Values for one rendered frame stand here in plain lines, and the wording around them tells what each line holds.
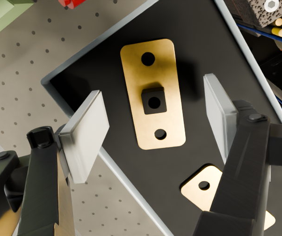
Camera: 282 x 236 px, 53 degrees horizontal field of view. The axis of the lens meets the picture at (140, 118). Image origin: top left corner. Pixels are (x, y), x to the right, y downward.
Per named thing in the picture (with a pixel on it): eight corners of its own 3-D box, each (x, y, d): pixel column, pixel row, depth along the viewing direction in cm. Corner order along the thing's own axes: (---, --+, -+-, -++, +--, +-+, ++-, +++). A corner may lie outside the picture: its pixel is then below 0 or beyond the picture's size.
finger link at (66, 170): (58, 194, 13) (-1, 199, 13) (86, 142, 18) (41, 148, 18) (48, 166, 13) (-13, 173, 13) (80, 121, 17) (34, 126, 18)
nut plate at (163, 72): (185, 143, 23) (187, 150, 22) (139, 148, 23) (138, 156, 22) (172, 36, 20) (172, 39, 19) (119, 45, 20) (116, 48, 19)
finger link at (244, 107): (249, 143, 11) (329, 134, 11) (224, 100, 16) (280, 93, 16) (249, 175, 12) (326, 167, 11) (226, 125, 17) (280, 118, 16)
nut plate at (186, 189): (277, 218, 25) (282, 228, 24) (243, 241, 26) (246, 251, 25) (210, 161, 23) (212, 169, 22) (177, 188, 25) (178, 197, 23)
